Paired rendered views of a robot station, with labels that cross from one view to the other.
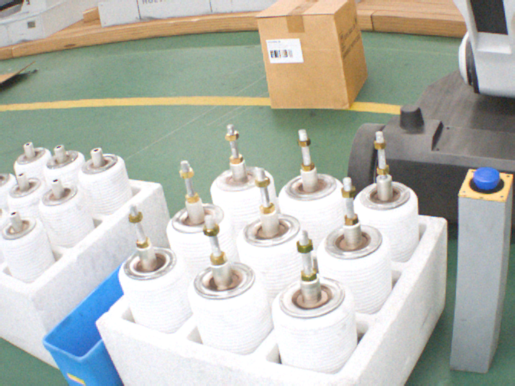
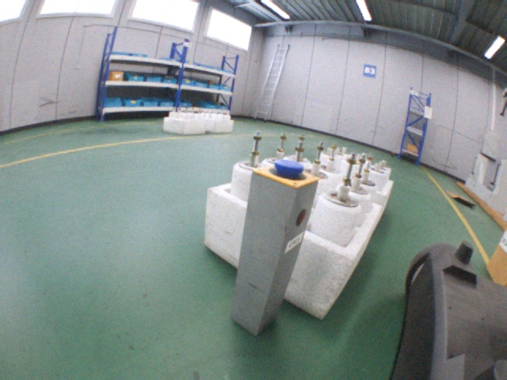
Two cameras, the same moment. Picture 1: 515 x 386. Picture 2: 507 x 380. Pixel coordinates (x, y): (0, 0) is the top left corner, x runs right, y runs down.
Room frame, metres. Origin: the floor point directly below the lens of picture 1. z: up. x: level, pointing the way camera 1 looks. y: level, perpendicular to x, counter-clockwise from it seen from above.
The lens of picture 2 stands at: (0.64, -0.59, 0.39)
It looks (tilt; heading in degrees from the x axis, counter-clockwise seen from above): 20 degrees down; 92
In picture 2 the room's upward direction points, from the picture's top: 9 degrees clockwise
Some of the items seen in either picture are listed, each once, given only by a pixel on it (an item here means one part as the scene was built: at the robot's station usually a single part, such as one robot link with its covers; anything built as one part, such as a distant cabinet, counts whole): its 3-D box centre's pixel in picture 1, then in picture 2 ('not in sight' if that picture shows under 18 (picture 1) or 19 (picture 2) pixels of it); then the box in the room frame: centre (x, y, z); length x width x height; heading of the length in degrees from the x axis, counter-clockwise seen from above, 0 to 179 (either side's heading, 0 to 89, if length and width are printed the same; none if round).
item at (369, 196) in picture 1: (385, 196); (341, 199); (0.80, -0.17, 0.25); 0.08 x 0.08 x 0.01
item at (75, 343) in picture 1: (121, 328); not in sight; (0.86, 0.27, 0.06); 0.30 x 0.11 x 0.12; 146
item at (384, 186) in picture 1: (385, 188); (343, 193); (0.80, -0.17, 0.26); 0.02 x 0.02 x 0.03
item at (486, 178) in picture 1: (487, 180); (287, 169); (0.67, -0.29, 0.32); 0.04 x 0.04 x 0.02
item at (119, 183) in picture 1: (111, 207); (371, 190); (1.11, 0.28, 0.16); 0.10 x 0.10 x 0.18
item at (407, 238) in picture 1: (388, 250); (329, 237); (0.80, -0.17, 0.16); 0.10 x 0.10 x 0.18
